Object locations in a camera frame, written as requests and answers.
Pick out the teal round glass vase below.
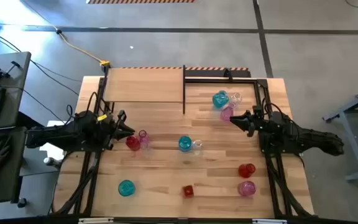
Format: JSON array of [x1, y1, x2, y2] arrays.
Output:
[[117, 179, 136, 197]]

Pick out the small dark bottle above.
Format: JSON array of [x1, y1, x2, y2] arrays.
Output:
[[43, 157, 62, 169]]

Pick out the pink twisted glass vase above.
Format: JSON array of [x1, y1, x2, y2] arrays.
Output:
[[137, 129, 150, 150]]

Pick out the yellow floor cable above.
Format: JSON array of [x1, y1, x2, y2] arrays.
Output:
[[20, 0, 111, 68]]

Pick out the teal cylindrical glass vase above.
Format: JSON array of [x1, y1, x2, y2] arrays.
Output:
[[178, 135, 193, 153]]

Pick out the red ribbed glass bottle vase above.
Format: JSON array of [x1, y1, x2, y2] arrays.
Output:
[[125, 135, 141, 152]]

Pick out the dark grey desk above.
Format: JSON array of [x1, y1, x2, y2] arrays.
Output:
[[0, 126, 27, 206]]

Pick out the white box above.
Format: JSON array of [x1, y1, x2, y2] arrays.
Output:
[[39, 120, 71, 161]]

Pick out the red round glass vase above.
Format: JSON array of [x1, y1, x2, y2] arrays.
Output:
[[237, 163, 257, 179]]

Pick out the clear glass jar vase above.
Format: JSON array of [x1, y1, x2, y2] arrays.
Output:
[[230, 92, 243, 105]]

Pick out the red square fluted glass vase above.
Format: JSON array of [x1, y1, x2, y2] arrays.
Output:
[[182, 185, 195, 199]]

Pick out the black floor cable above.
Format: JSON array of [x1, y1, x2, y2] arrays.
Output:
[[0, 34, 83, 96]]

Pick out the black aluminium frame rail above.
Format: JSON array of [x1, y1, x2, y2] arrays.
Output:
[[50, 76, 115, 217], [184, 77, 269, 85], [0, 214, 358, 224], [253, 77, 315, 218]]

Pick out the clear round glass vase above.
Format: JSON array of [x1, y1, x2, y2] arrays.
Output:
[[191, 139, 204, 156]]

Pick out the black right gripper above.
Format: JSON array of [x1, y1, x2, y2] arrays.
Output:
[[229, 105, 272, 138]]

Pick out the teal flask-shaped glass vase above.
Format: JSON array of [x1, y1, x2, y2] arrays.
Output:
[[212, 90, 230, 110]]

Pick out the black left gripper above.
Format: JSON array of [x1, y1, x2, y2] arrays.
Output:
[[102, 111, 135, 151]]

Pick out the pink round glass vase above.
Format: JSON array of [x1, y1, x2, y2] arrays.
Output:
[[237, 180, 257, 197]]

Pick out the tall pink glass vase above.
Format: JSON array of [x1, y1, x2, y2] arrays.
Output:
[[220, 102, 237, 122]]

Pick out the silver metal bracket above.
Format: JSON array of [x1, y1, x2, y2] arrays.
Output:
[[78, 217, 114, 224], [252, 218, 288, 224]]

